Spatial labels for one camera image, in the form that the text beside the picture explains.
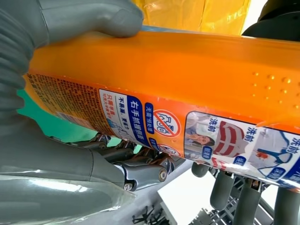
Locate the green mat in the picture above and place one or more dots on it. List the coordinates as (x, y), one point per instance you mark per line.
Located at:
(47, 121)

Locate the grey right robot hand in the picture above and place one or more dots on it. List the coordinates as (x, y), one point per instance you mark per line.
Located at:
(58, 167)

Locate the yellow plastic-wrapped box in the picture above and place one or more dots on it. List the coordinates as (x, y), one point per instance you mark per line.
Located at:
(187, 15)

